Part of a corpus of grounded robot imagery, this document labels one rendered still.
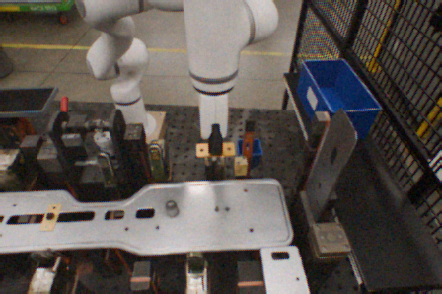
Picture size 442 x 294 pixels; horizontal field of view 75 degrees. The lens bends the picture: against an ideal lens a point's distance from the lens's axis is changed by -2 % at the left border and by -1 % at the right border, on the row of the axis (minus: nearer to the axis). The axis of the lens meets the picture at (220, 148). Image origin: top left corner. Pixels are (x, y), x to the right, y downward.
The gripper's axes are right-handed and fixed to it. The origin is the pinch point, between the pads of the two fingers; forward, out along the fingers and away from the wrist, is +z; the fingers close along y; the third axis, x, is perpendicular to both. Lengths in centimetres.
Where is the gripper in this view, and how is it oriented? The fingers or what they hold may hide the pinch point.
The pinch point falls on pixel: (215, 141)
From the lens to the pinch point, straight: 62.5
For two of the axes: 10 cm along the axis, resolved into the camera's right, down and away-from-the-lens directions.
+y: 0.6, 7.3, -6.8
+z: 0.0, 6.8, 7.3
